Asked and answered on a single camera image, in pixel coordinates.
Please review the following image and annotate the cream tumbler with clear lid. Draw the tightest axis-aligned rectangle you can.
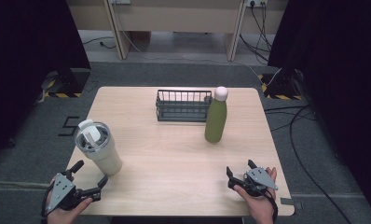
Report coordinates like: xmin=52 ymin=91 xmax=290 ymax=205
xmin=74 ymin=119 xmax=123 ymax=177

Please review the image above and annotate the green bottle with white cap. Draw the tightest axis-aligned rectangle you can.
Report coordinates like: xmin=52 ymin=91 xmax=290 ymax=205
xmin=204 ymin=86 xmax=229 ymax=144

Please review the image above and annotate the stand base with striped tape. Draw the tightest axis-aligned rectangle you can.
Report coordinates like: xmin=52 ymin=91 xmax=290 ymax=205
xmin=257 ymin=68 xmax=304 ymax=101
xmin=41 ymin=67 xmax=92 ymax=99

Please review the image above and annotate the person's right hand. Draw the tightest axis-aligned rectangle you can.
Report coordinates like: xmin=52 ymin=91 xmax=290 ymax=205
xmin=233 ymin=166 xmax=279 ymax=224

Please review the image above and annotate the person's left hand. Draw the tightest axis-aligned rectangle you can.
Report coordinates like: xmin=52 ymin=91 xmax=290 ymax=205
xmin=45 ymin=176 xmax=94 ymax=224

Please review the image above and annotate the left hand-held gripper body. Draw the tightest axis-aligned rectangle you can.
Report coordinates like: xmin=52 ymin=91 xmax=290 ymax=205
xmin=45 ymin=173 xmax=83 ymax=216

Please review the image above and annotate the dark curtain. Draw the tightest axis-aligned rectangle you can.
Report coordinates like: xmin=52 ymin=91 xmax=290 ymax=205
xmin=0 ymin=0 xmax=92 ymax=160
xmin=267 ymin=0 xmax=371 ymax=216

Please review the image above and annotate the thin black floor cable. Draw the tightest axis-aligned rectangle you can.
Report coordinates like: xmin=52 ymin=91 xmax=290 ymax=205
xmin=263 ymin=105 xmax=319 ymax=133

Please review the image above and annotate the short black floor cable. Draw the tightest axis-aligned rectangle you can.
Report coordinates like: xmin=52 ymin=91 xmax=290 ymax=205
xmin=81 ymin=35 xmax=117 ymax=50

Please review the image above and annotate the grey tape piece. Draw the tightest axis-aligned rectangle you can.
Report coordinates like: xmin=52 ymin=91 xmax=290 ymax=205
xmin=280 ymin=197 xmax=304 ymax=211

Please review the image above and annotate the black power cable bundle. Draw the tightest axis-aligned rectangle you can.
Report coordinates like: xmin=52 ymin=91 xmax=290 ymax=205
xmin=239 ymin=1 xmax=273 ymax=63

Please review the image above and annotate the long black floor cable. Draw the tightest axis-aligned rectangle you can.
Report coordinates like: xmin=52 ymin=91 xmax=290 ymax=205
xmin=289 ymin=105 xmax=353 ymax=224

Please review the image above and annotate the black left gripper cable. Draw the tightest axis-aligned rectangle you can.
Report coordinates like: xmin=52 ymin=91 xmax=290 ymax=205
xmin=40 ymin=181 xmax=56 ymax=218

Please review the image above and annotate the dark wire basket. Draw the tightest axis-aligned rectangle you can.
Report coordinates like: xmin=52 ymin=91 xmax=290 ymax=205
xmin=155 ymin=89 xmax=213 ymax=123

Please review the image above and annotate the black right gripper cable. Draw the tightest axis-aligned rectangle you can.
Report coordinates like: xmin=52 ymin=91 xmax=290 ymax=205
xmin=261 ymin=186 xmax=280 ymax=224

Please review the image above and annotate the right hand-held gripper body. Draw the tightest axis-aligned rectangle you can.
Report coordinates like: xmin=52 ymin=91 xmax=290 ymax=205
xmin=242 ymin=166 xmax=280 ymax=198

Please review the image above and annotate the beige wooden desk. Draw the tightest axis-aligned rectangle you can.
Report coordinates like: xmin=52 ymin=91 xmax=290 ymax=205
xmin=65 ymin=0 xmax=290 ymax=62

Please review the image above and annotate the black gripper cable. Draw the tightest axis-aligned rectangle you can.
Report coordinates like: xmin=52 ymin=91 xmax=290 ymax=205
xmin=40 ymin=181 xmax=56 ymax=218
xmin=261 ymin=186 xmax=280 ymax=224

